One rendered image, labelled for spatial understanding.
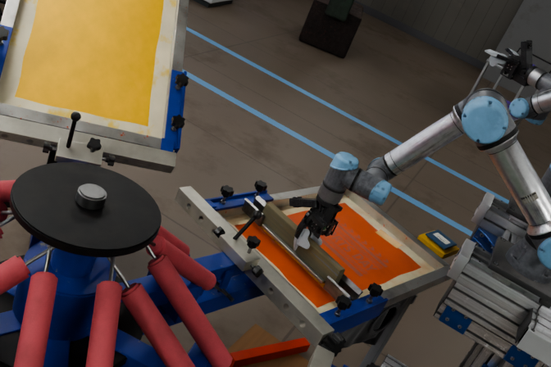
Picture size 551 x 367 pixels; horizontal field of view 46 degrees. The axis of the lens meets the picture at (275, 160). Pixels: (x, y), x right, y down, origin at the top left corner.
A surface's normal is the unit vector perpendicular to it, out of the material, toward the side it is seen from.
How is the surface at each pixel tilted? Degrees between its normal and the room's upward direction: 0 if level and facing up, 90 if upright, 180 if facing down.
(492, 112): 88
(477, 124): 85
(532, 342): 90
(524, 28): 79
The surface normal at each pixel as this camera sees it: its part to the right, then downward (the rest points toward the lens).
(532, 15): -0.34, 0.11
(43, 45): 0.41, -0.43
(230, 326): 0.36, -0.83
